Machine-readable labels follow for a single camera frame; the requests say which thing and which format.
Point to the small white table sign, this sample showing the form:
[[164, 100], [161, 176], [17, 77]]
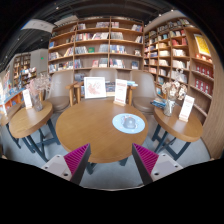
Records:
[[27, 99], [186, 108]]

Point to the brown padded wooden armchair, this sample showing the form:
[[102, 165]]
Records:
[[60, 100], [145, 100], [103, 72]]

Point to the white hanging ceiling panel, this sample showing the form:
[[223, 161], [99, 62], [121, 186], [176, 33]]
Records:
[[38, 25]]

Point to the stack of dark books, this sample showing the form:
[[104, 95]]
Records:
[[158, 102]]

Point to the curved wooden bookshelf with books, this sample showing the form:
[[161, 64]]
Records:
[[173, 50]]

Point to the glass vase with pink flowers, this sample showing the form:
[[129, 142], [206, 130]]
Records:
[[36, 103]]

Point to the white framed floral picture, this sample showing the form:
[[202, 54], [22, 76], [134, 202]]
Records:
[[95, 88]]

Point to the orange book display stand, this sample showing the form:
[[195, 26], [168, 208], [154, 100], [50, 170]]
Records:
[[10, 98]]

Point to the round light blue mouse pad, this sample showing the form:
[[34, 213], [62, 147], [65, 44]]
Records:
[[116, 124]]

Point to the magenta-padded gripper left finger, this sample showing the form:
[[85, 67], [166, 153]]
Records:
[[76, 160]]

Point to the light blue book stack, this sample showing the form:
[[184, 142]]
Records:
[[132, 83]]

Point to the white sign on wooden stand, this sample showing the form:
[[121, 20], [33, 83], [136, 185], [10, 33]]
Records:
[[120, 91]]

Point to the grey computer mouse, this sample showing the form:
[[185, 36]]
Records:
[[129, 123]]

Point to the wide wooden bookshelf with books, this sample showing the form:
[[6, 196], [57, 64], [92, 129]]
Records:
[[96, 43]]

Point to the round wooden side table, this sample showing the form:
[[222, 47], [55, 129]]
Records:
[[10, 113], [30, 118], [176, 126]]

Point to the small distant wooden bookshelf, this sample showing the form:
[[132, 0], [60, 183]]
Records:
[[20, 66]]

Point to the dark standing book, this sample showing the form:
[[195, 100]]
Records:
[[110, 88]]

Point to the glass vase with pale flowers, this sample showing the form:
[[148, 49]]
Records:
[[169, 108]]

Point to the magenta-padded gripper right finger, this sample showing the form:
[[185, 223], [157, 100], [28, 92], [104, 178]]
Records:
[[146, 160]]

